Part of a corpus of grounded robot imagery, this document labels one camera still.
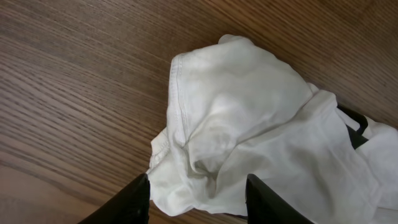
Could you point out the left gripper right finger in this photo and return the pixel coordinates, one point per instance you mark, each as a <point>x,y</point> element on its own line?
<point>264,206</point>

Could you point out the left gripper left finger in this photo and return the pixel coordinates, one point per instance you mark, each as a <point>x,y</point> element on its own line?
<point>129,206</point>

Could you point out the white t-shirt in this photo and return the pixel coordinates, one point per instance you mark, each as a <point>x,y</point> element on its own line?
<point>234,109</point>

